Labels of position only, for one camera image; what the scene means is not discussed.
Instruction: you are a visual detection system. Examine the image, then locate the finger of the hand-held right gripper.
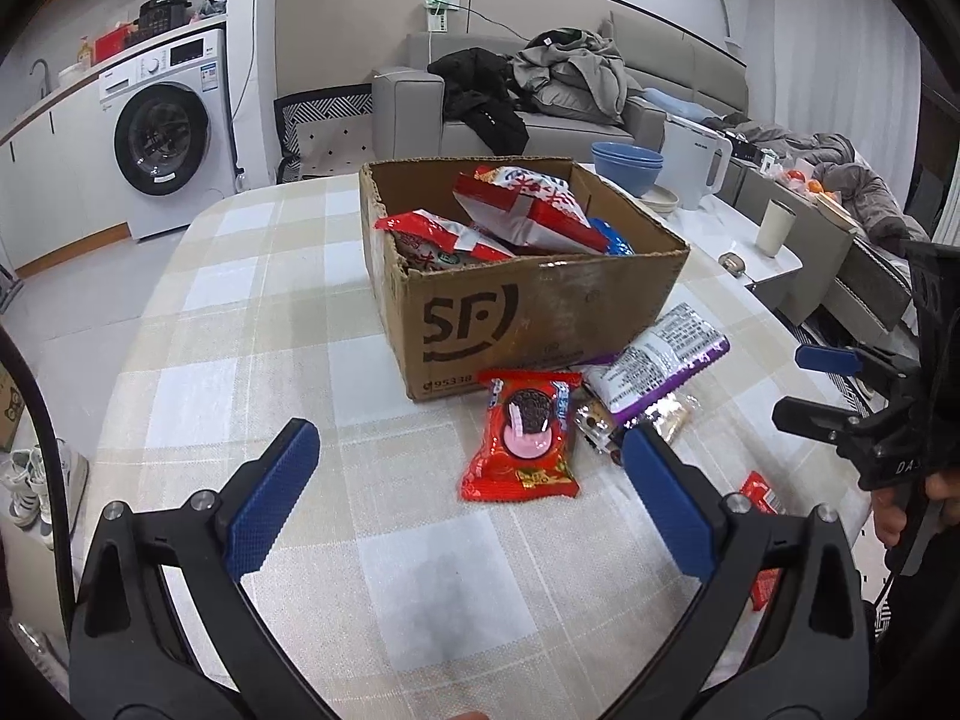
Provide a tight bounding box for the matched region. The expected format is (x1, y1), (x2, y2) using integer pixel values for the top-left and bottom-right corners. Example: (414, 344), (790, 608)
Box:
(772, 397), (898, 458)
(796, 345), (920, 391)

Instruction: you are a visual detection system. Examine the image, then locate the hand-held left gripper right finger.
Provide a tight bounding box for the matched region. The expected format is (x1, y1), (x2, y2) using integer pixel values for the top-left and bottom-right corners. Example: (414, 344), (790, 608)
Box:
(621, 420), (875, 720)

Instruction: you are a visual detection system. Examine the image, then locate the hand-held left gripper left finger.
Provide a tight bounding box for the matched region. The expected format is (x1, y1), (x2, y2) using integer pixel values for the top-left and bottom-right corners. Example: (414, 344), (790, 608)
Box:
(67, 418), (331, 720)

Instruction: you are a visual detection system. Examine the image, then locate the clear cracker packet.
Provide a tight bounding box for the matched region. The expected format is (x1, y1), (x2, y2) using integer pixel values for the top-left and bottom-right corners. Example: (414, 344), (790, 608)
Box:
(637, 388), (704, 445)

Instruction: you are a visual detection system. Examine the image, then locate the small shiny red packet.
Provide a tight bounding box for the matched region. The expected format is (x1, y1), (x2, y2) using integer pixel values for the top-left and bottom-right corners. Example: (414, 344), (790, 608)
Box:
(739, 471), (787, 612)

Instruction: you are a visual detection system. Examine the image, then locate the purple and white snack packet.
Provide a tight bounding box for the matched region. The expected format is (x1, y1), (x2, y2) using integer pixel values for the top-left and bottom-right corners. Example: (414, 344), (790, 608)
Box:
(583, 302), (731, 427)

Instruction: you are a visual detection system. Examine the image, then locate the red cookie packet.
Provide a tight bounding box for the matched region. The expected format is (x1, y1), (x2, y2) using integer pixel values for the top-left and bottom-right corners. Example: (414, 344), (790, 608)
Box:
(459, 369), (583, 503)

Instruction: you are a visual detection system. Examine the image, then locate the brown cardboard box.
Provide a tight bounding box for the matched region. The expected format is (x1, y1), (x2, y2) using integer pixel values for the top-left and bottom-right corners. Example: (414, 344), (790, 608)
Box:
(358, 156), (691, 402)

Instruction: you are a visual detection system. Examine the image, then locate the blue cookie packet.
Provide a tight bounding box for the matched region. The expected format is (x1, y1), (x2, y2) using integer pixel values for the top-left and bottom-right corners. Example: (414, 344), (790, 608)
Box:
(589, 217), (636, 256)

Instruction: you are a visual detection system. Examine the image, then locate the large red snack bag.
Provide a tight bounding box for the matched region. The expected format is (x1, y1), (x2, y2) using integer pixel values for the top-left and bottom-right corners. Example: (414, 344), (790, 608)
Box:
(452, 165), (610, 256)

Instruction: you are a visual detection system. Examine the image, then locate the person's right forearm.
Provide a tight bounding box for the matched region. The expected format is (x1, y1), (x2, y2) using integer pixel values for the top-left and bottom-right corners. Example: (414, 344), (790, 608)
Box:
(874, 510), (960, 661)

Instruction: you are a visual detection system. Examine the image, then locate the person's right hand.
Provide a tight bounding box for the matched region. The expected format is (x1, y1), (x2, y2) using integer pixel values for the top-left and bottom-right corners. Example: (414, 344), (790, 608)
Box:
(872, 466), (960, 548)

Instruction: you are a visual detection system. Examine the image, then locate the cream cup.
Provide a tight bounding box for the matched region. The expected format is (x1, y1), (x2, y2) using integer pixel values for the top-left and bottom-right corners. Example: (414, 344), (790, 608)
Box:
(755, 199), (796, 256)

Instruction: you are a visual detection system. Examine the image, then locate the beige food container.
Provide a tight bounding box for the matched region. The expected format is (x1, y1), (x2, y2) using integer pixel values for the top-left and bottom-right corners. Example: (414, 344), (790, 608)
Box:
(814, 191), (860, 230)

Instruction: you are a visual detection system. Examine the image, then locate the grey coat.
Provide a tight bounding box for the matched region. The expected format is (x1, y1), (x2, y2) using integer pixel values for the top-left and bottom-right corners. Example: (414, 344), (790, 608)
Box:
(739, 120), (931, 241)

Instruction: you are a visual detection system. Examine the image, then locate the white marble coffee table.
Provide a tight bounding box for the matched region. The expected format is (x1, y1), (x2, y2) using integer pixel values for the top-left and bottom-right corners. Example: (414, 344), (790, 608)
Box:
(637, 187), (803, 293)

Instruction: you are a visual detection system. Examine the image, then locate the white sneaker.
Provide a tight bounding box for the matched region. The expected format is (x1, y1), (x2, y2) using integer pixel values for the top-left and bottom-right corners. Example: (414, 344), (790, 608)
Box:
(0, 446), (46, 530)
(34, 439), (89, 548)

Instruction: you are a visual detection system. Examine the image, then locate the white electric kettle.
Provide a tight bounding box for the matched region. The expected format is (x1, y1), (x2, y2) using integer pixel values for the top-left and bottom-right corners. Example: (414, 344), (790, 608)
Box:
(664, 118), (734, 211)

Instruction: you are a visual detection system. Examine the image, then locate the printed cardboard box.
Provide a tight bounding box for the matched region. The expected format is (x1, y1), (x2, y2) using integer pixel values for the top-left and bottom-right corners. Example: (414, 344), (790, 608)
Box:
(0, 371), (31, 455)

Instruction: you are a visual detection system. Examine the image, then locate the white curtain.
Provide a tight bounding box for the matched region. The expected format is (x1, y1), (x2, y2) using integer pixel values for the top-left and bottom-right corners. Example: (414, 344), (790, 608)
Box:
(750, 0), (923, 188)

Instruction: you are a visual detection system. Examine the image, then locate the light blue pillow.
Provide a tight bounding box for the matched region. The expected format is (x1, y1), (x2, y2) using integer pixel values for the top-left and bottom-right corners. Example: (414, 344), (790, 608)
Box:
(643, 88), (706, 121)

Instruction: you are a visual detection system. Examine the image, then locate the red and white snack bag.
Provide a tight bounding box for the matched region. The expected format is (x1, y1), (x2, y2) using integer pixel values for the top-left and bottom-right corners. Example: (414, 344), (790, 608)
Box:
(373, 210), (518, 271)

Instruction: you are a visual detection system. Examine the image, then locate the patterned black and white chair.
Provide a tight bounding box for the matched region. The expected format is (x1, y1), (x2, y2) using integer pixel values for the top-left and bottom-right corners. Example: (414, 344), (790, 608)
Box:
(274, 84), (376, 185)

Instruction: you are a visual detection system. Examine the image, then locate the white washing machine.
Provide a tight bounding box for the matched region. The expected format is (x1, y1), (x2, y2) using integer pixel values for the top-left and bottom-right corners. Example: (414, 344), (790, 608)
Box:
(97, 28), (237, 241)

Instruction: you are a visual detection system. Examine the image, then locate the grey clothes pile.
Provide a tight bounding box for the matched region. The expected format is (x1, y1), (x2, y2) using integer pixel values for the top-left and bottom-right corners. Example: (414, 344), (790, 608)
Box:
(510, 28), (629, 127)

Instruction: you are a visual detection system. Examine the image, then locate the white kitchen counter cabinet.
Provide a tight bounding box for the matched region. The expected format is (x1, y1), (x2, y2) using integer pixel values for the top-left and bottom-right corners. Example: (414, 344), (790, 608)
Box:
(0, 15), (230, 278)

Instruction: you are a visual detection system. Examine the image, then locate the grey sofa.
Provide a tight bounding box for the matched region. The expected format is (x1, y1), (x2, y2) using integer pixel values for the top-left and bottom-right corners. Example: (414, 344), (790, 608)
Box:
(373, 11), (927, 331)

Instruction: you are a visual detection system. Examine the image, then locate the black jacket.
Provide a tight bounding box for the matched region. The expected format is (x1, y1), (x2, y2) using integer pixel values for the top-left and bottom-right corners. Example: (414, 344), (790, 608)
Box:
(427, 47), (530, 155)

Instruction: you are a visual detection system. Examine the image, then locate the red box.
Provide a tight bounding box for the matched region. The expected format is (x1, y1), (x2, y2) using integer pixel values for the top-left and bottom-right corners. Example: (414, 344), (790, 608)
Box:
(94, 26), (143, 65)

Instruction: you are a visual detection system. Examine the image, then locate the black pressure cooker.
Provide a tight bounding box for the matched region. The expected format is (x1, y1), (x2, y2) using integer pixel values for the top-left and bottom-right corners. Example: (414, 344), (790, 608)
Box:
(139, 0), (194, 31)

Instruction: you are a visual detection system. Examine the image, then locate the black cable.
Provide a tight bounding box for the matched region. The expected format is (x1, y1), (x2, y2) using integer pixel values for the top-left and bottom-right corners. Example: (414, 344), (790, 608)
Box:
(0, 326), (80, 616)

